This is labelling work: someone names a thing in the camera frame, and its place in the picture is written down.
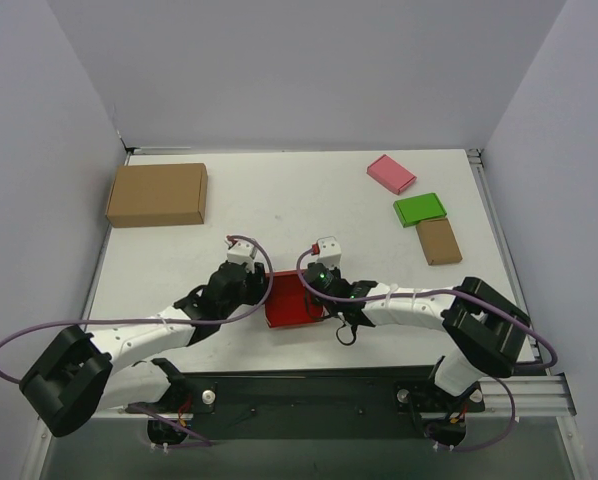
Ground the large brown cardboard box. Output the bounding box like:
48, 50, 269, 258
106, 163, 208, 228

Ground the pink paper box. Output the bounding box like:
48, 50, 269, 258
366, 154, 417, 195

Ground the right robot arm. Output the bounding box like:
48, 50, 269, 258
301, 262, 528, 397

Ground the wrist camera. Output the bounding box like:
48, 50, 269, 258
311, 236, 342, 270
226, 238, 257, 273

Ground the green paper box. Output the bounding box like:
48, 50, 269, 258
393, 193, 447, 228

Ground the small brown cardboard box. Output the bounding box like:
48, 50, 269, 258
416, 218, 463, 266

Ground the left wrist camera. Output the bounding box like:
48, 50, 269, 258
226, 238, 257, 273

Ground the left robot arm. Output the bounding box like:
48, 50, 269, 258
19, 261, 274, 437

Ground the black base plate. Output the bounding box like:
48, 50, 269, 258
141, 366, 485, 441

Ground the purple cable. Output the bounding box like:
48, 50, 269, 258
297, 244, 559, 371
0, 233, 274, 385

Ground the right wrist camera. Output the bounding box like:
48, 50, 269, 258
311, 236, 342, 270

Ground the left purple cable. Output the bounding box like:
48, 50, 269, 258
0, 233, 274, 385

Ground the red paper box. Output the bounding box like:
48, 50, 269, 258
264, 271, 325, 329

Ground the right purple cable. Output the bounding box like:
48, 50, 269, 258
297, 244, 559, 371

